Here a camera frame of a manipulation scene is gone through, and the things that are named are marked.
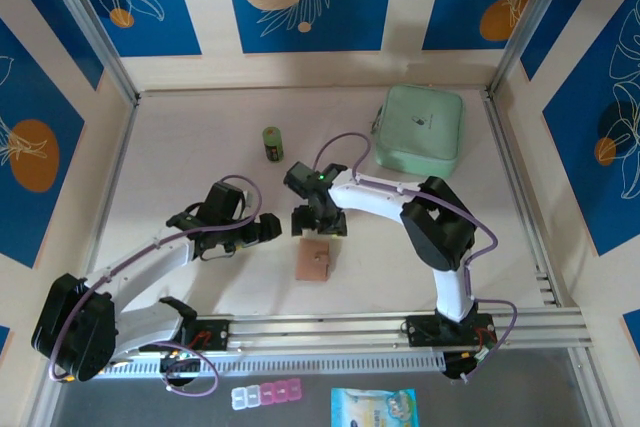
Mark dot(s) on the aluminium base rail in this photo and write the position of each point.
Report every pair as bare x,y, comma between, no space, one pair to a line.
320,329

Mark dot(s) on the green cylindrical battery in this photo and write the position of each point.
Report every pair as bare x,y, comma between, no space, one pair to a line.
274,147

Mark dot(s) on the tan leather card holder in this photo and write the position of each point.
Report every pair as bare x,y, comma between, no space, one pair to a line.
310,267

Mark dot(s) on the aluminium frame post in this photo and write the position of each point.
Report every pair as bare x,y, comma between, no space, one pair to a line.
531,22
91,22

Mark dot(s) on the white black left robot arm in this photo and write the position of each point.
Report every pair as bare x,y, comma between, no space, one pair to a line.
165,258

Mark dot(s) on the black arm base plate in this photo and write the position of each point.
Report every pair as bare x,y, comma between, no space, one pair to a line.
217,334
420,332

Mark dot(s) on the blue snack packet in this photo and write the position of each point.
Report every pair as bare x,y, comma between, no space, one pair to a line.
372,409

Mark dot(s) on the aluminium table side rail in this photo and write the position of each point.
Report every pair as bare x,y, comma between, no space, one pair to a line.
516,182

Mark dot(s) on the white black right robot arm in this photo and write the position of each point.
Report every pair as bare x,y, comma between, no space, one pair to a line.
370,199

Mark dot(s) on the white pink pill organizer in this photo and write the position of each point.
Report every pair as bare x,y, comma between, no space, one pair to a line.
267,393

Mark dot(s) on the mint green zip pouch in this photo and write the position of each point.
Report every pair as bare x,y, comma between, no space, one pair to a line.
420,132

